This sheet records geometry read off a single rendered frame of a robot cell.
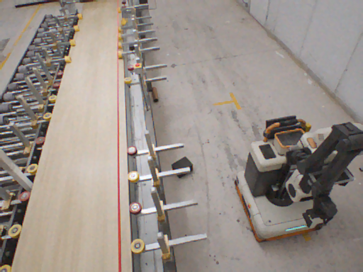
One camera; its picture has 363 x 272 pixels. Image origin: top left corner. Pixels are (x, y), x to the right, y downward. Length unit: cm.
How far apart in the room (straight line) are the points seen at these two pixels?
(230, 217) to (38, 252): 168
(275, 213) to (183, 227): 88
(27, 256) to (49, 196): 40
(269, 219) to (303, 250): 46
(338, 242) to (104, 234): 206
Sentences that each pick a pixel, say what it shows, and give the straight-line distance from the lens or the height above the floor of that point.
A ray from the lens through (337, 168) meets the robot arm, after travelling 127.
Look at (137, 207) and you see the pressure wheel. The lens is 167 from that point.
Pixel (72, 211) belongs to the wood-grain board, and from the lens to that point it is 183.
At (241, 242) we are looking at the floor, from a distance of 252.
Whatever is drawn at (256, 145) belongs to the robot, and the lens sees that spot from 207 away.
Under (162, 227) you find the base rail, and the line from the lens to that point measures 181.
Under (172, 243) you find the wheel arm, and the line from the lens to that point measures 161.
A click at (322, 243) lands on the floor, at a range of 272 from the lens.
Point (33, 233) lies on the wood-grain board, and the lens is 188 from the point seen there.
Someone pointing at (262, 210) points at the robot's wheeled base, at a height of 28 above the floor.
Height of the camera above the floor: 236
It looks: 47 degrees down
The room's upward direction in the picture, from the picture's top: 6 degrees counter-clockwise
